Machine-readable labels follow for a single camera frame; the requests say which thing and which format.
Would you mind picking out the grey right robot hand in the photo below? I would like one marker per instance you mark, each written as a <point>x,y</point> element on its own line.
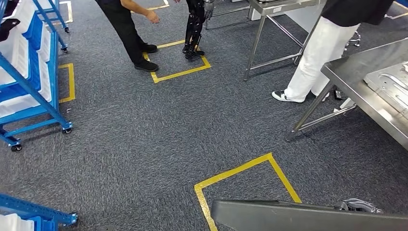
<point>358,205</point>

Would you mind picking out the black plastic frame part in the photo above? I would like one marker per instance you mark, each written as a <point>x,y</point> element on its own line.
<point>287,218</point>

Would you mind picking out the stainless steel workbench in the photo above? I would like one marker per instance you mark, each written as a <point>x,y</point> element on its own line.
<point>350,76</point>

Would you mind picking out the blue metal shelf rack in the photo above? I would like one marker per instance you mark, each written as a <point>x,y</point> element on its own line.
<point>32,209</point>

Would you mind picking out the blue wheeled shelf cart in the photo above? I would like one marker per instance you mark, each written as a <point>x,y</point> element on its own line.
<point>47,11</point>
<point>54,79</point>

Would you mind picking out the embossed grey metal plate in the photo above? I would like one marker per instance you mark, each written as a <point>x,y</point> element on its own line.
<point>389,86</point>

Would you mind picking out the yellow floor tape square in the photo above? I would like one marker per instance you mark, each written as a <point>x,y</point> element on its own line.
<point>71,83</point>
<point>178,74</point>
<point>70,12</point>
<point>232,172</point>

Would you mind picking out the person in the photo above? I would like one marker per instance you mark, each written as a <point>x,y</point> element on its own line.
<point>318,54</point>
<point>124,32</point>

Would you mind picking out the stainless steel side table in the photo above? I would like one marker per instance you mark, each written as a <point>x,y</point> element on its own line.
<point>280,6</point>

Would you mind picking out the black humanoid robot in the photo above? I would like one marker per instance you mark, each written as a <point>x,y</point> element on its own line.
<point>192,28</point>

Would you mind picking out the blue plastic bin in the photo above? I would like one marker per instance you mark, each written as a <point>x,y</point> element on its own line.
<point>33,41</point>
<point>41,224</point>

